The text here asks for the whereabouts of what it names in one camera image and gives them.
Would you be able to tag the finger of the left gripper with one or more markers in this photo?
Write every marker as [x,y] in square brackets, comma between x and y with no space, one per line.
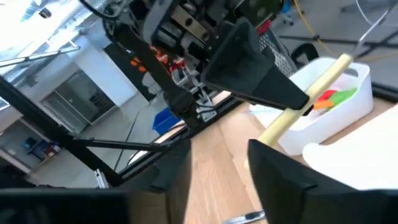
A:
[242,68]
[308,110]

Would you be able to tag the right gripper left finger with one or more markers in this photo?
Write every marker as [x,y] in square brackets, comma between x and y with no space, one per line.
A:
[62,205]

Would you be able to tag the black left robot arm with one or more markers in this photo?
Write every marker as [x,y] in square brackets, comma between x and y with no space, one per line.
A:
[157,73]

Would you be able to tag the black aluminium table frame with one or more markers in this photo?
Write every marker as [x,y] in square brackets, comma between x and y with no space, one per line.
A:
[40,122]

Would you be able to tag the orange bin rack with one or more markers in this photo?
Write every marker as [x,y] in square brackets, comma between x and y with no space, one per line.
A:
[161,59]

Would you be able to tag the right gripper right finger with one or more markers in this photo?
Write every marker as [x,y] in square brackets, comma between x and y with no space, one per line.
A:
[295,205]

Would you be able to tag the blue bin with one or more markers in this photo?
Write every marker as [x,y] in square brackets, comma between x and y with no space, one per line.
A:
[164,123]

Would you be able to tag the white plastic bin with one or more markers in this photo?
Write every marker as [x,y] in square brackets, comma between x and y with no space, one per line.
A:
[342,124]
[357,155]

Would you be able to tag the white frame bracket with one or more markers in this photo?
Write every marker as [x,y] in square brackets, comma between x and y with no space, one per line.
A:
[101,180]

